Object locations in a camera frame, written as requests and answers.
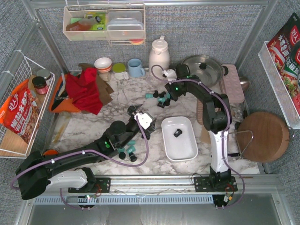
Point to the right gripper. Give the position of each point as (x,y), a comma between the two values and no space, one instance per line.
(169,88)

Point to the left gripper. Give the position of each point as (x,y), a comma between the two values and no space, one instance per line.
(135,112)

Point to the white storage basket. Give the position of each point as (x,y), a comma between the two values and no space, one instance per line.
(184,147)

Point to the tan scouring pad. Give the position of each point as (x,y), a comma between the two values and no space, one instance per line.
(205,136)

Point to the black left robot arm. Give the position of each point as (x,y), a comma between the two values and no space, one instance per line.
(35,172)

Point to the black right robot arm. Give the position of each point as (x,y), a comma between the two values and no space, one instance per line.
(216,116)

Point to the white mesh side basket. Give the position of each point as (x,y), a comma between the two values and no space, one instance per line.
(287,107)

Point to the striped brown mat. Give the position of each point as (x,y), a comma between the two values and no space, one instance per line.
(199,112)

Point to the white thermos jug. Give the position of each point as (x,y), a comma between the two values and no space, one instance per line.
(159,54)

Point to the steel pot with lid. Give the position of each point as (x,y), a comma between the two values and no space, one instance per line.
(209,71)

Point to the light blue mug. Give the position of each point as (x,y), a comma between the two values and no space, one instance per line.
(135,68)

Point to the brown felt mat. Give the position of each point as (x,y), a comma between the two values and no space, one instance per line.
(104,88)

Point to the pink egg tray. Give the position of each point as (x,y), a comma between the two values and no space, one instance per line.
(230,84)

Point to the glass jar green lid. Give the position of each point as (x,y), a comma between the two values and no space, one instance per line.
(119,71)

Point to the small glass jar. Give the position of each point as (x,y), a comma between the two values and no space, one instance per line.
(105,76)

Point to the metal ladle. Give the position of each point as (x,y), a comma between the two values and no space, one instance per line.
(245,83)

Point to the red cloth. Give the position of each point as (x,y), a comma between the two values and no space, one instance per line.
(83,91)

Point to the white orange striped bowl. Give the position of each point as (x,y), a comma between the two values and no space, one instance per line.
(103,64)

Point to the orange tray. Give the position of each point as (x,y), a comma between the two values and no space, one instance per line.
(61,105)

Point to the clear plastic container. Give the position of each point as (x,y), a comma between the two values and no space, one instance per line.
(123,25)

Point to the round wooden cutting board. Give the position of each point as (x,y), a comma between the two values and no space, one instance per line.
(262,137)

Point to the orange cup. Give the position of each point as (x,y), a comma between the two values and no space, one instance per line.
(50,152)

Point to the green food packet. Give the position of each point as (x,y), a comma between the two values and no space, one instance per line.
(101,21)

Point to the small dark jar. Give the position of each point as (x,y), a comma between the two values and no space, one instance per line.
(46,75)

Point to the green seasoning packet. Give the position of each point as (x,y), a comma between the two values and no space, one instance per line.
(290,71)

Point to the red jam jar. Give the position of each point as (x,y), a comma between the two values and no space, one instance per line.
(40,85)

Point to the red seasoning packet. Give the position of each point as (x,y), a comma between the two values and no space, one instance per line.
(282,43)

